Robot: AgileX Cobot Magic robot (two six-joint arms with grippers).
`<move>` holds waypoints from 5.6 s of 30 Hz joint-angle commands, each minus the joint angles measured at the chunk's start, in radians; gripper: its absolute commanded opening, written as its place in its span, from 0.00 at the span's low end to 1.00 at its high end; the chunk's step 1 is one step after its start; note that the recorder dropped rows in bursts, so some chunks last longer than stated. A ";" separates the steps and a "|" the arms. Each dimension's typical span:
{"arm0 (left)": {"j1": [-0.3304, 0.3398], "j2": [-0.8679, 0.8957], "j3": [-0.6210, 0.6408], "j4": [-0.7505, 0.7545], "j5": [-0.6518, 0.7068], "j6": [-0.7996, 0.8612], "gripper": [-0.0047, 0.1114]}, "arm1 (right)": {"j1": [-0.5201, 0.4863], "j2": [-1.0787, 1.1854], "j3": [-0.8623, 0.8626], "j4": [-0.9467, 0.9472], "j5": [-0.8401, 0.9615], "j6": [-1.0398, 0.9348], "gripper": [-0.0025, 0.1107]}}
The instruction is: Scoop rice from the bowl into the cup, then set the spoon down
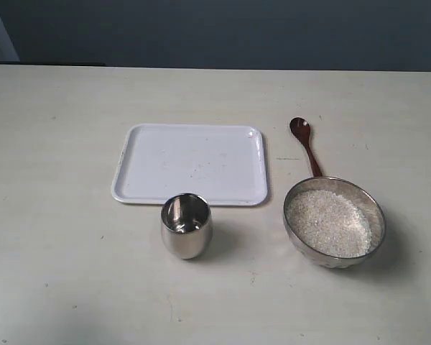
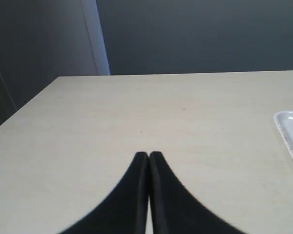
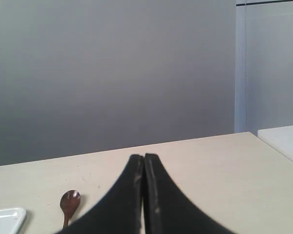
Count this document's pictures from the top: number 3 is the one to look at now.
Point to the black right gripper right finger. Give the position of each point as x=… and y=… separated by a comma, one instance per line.
x=167, y=210

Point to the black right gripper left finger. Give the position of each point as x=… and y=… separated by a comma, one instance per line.
x=119, y=210

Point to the brown wooden spoon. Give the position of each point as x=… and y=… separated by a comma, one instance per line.
x=69, y=203

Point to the white rectangular tray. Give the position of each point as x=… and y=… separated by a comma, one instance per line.
x=11, y=220

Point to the white side table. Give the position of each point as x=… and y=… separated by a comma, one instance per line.
x=280, y=138

